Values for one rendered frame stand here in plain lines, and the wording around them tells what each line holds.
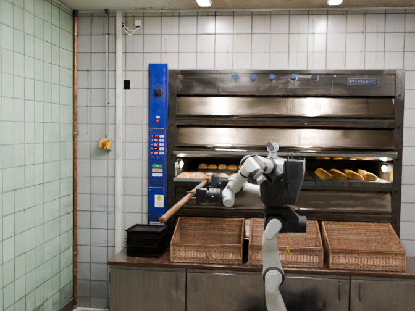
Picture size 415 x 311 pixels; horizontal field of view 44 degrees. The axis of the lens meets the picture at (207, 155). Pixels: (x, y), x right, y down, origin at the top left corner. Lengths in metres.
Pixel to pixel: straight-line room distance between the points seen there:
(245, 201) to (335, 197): 0.74
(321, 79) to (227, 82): 0.78
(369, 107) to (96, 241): 2.58
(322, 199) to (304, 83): 0.98
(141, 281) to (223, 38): 2.08
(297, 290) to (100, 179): 1.90
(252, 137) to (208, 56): 0.77
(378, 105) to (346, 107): 0.26
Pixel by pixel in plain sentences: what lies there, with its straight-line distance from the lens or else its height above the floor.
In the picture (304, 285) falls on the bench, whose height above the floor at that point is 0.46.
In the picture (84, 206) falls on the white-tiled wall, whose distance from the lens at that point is 4.62.
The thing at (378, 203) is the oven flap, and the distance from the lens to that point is 4.44.
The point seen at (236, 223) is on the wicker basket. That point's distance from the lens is 4.33.
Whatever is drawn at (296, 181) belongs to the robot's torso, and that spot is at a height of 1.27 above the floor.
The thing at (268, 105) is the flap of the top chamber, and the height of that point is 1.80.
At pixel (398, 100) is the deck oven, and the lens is 4.44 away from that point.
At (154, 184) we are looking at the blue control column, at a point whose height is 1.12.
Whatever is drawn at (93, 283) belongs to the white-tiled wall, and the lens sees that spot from 4.75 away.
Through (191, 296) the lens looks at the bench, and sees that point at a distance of 4.00.
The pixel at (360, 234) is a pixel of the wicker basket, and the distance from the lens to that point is 4.40.
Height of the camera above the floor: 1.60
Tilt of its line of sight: 3 degrees down
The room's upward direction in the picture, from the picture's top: 1 degrees clockwise
